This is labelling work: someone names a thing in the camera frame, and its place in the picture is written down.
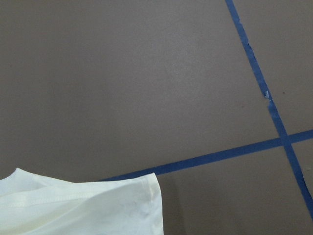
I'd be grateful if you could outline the cream long-sleeve cat shirt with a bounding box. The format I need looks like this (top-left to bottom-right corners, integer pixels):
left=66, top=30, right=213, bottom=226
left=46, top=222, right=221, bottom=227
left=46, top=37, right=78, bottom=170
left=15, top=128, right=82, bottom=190
left=0, top=168, right=164, bottom=235

